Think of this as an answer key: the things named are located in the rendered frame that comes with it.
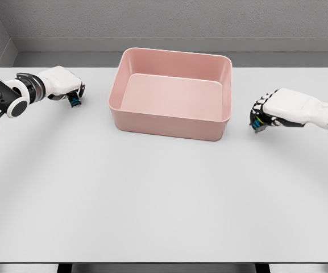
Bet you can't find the black blue industrial switch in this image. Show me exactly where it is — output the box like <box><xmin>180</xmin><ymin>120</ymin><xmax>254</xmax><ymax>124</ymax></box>
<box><xmin>68</xmin><ymin>91</ymin><xmax>82</xmax><ymax>109</ymax></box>
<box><xmin>251</xmin><ymin>114</ymin><xmax>267</xmax><ymax>134</ymax></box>

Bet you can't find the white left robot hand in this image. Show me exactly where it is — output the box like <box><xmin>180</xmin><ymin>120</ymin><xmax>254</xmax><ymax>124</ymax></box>
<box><xmin>45</xmin><ymin>65</ymin><xmax>86</xmax><ymax>102</ymax></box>

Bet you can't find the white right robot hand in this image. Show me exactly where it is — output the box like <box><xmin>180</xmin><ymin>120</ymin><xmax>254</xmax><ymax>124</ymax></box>
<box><xmin>249</xmin><ymin>88</ymin><xmax>312</xmax><ymax>129</ymax></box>

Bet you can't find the pink rectangular basket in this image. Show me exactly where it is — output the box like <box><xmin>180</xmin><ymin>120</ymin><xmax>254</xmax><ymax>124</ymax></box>
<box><xmin>107</xmin><ymin>47</ymin><xmax>233</xmax><ymax>142</ymax></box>

